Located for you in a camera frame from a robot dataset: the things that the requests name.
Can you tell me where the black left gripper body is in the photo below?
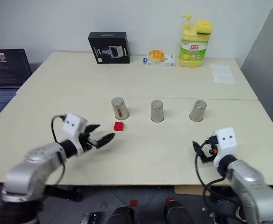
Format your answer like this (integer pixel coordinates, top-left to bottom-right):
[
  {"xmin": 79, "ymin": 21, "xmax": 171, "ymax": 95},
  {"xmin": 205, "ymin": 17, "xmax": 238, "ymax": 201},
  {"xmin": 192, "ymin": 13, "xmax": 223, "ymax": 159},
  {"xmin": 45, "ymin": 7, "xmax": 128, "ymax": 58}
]
[{"xmin": 78, "ymin": 132, "xmax": 98, "ymax": 152}]

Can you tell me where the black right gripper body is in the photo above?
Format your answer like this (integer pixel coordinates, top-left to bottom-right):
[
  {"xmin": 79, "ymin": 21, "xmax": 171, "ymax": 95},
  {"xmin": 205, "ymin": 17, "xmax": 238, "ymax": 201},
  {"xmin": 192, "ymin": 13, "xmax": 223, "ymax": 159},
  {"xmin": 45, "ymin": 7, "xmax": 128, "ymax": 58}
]
[{"xmin": 201, "ymin": 135, "xmax": 219, "ymax": 164}]

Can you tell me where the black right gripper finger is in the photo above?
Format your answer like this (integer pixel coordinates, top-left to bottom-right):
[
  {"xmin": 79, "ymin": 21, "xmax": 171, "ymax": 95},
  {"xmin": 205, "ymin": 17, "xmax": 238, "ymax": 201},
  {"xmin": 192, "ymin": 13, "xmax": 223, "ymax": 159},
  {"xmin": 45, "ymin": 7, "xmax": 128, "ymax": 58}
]
[{"xmin": 192, "ymin": 140, "xmax": 204, "ymax": 155}]

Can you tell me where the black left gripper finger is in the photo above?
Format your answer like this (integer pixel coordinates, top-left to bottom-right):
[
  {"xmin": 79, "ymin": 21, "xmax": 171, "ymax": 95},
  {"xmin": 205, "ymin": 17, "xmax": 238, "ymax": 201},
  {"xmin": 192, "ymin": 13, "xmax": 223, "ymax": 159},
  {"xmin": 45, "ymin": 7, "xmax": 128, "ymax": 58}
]
[
  {"xmin": 84, "ymin": 124, "xmax": 101, "ymax": 134},
  {"xmin": 96, "ymin": 133, "xmax": 116, "ymax": 149}
]

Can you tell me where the steel cup with red mark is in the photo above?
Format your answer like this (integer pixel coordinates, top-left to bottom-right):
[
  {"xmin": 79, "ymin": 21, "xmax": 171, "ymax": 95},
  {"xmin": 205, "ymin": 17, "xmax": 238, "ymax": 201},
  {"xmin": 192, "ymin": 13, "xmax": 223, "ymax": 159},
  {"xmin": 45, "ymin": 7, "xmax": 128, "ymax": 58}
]
[{"xmin": 111, "ymin": 97, "xmax": 130, "ymax": 120}]

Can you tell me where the plain steel cup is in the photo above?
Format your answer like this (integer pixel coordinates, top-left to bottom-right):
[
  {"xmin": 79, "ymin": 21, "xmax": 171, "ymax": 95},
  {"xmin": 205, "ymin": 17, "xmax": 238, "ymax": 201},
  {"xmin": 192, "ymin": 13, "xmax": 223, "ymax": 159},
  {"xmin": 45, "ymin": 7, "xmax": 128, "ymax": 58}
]
[
  {"xmin": 150, "ymin": 100, "xmax": 165, "ymax": 123},
  {"xmin": 189, "ymin": 100, "xmax": 208, "ymax": 123}
]

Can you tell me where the dark rounded robot foot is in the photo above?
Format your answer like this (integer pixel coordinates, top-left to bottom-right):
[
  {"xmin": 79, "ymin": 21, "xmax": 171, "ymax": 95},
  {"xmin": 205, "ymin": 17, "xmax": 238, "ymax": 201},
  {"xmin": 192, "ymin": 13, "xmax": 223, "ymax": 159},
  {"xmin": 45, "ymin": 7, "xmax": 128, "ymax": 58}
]
[
  {"xmin": 108, "ymin": 205, "xmax": 135, "ymax": 224},
  {"xmin": 164, "ymin": 197, "xmax": 193, "ymax": 224}
]

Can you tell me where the white paper sheet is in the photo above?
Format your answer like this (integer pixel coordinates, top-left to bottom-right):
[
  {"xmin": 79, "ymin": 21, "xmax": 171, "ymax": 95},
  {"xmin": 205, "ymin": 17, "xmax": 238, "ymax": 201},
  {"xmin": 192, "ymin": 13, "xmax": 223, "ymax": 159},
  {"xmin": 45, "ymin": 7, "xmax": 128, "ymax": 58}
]
[{"xmin": 211, "ymin": 64, "xmax": 236, "ymax": 84}]

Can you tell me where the black product box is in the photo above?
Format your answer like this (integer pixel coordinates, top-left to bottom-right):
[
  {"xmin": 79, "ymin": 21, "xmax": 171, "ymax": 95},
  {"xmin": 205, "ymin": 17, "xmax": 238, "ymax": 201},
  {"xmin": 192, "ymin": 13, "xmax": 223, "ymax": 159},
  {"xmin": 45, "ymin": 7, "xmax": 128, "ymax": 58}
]
[{"xmin": 87, "ymin": 31, "xmax": 131, "ymax": 64}]

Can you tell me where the white and blue packet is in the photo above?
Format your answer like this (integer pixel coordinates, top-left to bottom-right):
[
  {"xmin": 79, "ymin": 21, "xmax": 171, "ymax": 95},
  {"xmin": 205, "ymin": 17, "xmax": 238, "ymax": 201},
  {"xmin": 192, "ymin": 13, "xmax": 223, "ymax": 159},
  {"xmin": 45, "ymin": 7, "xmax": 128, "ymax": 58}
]
[{"xmin": 142, "ymin": 54, "xmax": 176, "ymax": 68}]

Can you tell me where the round bread bun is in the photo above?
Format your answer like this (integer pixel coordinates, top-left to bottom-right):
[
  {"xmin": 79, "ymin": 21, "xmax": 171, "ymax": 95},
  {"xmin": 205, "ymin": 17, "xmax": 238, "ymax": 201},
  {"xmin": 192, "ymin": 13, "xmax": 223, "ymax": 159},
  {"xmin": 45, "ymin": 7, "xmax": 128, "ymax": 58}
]
[{"xmin": 148, "ymin": 49, "xmax": 166, "ymax": 63}]

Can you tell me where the yellow dish soap bottle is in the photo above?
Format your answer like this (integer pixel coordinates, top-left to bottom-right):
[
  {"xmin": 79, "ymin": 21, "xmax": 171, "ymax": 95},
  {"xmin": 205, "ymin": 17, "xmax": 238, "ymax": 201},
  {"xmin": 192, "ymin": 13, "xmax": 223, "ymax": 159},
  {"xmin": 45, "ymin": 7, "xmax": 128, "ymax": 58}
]
[{"xmin": 178, "ymin": 14, "xmax": 212, "ymax": 68}]

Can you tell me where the grey laptop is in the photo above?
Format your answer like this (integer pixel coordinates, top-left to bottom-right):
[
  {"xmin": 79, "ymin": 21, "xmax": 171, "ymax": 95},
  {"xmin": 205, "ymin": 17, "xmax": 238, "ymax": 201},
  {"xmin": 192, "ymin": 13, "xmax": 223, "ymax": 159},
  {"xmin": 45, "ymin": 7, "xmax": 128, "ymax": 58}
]
[{"xmin": 0, "ymin": 49, "xmax": 33, "ymax": 119}]

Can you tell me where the yellow sponge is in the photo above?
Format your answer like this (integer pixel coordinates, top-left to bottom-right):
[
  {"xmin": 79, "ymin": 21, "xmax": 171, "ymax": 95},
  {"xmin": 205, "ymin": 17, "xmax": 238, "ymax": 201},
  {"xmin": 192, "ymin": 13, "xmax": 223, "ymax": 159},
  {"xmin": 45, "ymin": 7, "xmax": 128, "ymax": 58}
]
[{"xmin": 195, "ymin": 19, "xmax": 214, "ymax": 35}]

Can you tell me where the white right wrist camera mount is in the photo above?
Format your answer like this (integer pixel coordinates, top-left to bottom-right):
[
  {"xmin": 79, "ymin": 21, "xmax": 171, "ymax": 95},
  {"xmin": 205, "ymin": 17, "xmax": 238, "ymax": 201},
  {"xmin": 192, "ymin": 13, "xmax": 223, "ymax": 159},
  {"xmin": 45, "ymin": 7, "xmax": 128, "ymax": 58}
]
[{"xmin": 212, "ymin": 127, "xmax": 238, "ymax": 167}]

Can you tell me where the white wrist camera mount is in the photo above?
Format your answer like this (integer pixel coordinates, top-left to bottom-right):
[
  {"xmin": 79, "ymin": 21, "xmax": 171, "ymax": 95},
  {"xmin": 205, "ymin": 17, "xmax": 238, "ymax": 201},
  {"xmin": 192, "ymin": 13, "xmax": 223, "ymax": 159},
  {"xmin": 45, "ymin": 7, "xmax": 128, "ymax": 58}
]
[
  {"xmin": 212, "ymin": 127, "xmax": 238, "ymax": 167},
  {"xmin": 62, "ymin": 113, "xmax": 88, "ymax": 155}
]

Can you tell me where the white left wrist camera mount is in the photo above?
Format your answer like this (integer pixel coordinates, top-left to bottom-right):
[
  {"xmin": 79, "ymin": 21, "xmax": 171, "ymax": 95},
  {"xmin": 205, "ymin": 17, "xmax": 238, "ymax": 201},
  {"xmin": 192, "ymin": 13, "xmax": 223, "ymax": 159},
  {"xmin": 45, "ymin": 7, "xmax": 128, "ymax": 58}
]
[{"xmin": 62, "ymin": 113, "xmax": 88, "ymax": 155}]

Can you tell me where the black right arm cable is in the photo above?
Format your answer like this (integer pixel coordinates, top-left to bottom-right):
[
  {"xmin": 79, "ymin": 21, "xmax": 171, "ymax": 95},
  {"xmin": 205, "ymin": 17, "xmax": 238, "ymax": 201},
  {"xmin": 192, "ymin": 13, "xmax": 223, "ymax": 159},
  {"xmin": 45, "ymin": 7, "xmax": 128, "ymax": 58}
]
[{"xmin": 194, "ymin": 139, "xmax": 242, "ymax": 210}]

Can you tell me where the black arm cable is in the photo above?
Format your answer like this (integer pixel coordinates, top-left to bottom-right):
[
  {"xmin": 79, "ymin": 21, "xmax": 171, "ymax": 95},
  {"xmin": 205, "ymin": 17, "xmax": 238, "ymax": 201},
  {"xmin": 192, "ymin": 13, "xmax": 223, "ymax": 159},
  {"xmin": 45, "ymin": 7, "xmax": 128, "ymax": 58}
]
[
  {"xmin": 50, "ymin": 114, "xmax": 66, "ymax": 185},
  {"xmin": 194, "ymin": 139, "xmax": 242, "ymax": 210}
]

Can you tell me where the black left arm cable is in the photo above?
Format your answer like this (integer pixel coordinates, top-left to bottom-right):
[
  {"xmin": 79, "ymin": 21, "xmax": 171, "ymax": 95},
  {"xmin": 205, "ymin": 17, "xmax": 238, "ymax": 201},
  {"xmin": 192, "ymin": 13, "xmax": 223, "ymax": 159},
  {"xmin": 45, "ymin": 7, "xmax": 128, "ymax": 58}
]
[{"xmin": 50, "ymin": 114, "xmax": 66, "ymax": 185}]

